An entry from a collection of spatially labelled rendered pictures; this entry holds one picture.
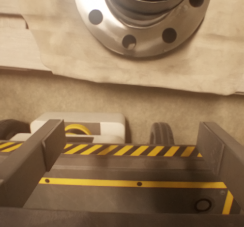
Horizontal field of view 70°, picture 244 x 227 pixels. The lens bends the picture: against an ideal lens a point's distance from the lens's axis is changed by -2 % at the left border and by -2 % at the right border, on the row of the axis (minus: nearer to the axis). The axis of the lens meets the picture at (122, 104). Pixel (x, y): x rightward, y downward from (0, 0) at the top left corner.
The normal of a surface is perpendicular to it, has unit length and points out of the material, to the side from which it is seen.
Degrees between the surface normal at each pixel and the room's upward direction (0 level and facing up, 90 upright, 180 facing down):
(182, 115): 0
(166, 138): 54
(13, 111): 0
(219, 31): 2
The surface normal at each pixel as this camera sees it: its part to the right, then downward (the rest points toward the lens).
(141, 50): -0.04, 0.30
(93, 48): 0.59, -0.30
